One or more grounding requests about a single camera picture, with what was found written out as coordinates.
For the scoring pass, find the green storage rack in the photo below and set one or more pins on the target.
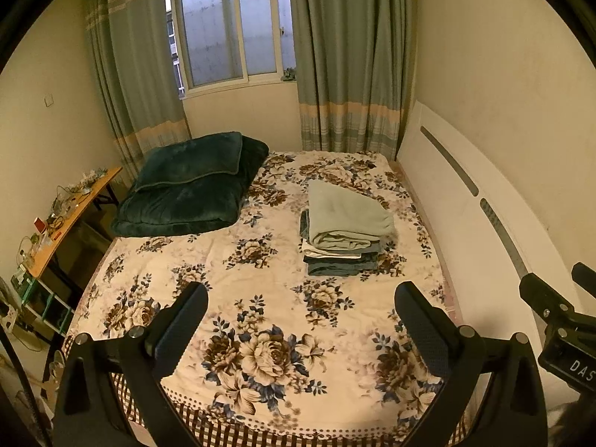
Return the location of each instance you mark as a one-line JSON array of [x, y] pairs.
[[46, 305]]

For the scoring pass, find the grey-blue folded garment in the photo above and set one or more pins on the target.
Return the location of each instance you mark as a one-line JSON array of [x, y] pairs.
[[304, 228]]

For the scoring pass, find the white headboard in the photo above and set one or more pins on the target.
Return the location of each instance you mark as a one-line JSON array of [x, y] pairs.
[[456, 205]]

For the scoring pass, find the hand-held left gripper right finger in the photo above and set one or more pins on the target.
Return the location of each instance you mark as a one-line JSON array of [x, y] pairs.
[[419, 330]]

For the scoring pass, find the small red box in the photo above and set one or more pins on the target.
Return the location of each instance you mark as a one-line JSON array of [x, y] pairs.
[[40, 225]]

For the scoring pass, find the green striped curtain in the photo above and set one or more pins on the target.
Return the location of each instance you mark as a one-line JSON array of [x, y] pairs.
[[349, 56], [135, 79]]

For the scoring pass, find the white folded garment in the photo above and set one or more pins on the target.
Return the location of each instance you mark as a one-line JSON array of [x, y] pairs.
[[321, 254]]

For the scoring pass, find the person's right forearm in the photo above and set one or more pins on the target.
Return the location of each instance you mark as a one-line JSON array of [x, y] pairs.
[[577, 428]]

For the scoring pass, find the floral bedsheet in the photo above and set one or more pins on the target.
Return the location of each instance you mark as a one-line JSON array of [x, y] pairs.
[[260, 288]]

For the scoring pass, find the dark teal folded garment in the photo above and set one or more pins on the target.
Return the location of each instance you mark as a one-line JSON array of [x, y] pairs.
[[340, 266]]

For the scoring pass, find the white framed window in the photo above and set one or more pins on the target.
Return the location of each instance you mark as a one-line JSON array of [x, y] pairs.
[[209, 32]]

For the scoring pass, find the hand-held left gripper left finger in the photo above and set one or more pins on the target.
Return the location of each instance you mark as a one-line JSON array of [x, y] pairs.
[[184, 335]]

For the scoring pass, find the small potted plant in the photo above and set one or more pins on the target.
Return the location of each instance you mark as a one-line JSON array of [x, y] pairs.
[[288, 75]]

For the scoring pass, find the dark green plush blanket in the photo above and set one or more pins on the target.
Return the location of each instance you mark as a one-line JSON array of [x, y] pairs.
[[186, 195]]

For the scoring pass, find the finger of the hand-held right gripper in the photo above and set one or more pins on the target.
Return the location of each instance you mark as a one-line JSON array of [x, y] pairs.
[[585, 275], [542, 295]]

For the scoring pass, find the wooden desk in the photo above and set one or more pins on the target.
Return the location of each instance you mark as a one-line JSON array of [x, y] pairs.
[[79, 209]]

